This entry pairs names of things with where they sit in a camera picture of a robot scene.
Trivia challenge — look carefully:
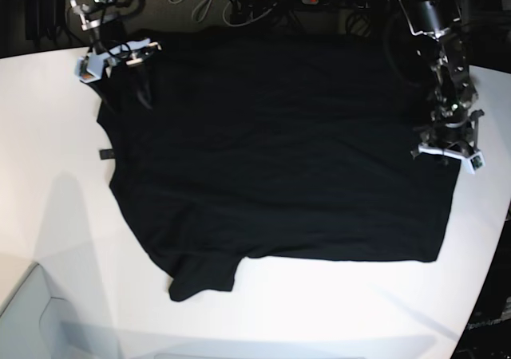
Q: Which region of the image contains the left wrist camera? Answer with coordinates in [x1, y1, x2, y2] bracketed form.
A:
[463, 152, 485, 175]

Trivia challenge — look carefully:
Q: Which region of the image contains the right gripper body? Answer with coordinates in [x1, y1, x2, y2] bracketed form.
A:
[93, 37, 162, 65]

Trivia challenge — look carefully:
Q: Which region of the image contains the black equipment box on floor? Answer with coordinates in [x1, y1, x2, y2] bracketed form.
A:
[24, 0, 59, 45]

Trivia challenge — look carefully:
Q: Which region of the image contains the white cable on floor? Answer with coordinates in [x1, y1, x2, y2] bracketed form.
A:
[167, 0, 240, 27]

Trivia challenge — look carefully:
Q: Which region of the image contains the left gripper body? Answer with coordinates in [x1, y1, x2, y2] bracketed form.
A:
[410, 109, 485, 162]

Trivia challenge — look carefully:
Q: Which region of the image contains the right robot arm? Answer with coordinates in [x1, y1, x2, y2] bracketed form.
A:
[69, 0, 162, 111]

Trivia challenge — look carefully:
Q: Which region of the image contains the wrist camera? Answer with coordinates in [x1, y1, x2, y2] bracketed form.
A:
[74, 53, 107, 84]
[463, 152, 485, 175]

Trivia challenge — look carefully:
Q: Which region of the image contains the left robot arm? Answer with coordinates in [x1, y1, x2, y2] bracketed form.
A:
[397, 0, 485, 174]

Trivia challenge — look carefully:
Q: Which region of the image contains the black t-shirt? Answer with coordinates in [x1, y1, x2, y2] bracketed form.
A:
[97, 32, 460, 302]

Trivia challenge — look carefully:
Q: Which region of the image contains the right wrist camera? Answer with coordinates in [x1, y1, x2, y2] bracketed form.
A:
[74, 53, 107, 84]

